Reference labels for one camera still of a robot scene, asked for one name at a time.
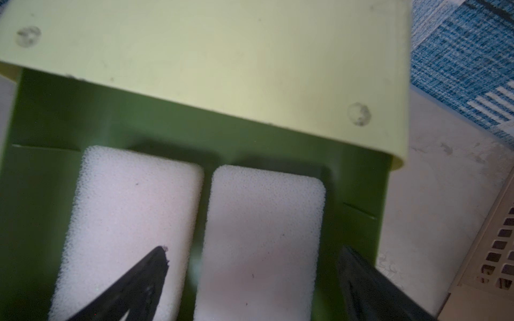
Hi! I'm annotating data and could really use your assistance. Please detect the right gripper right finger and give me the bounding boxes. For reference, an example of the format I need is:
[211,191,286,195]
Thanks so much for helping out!
[338,246,435,320]

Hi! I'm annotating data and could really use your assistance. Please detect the green top drawer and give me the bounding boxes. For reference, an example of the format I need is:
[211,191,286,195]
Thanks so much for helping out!
[1,70,392,320]

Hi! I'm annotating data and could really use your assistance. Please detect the green three-drawer cabinet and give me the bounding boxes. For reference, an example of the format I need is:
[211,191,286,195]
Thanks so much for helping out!
[0,0,413,170]

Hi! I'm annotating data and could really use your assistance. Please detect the pink desk file organizer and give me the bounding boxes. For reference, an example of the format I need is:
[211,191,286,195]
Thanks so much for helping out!
[437,173,513,320]

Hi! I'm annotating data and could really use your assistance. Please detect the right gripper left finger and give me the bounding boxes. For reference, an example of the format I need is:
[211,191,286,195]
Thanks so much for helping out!
[70,246,169,320]

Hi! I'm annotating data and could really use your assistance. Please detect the pink sponge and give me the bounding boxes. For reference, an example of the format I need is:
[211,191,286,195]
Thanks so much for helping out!
[194,165,326,320]
[49,146,204,320]

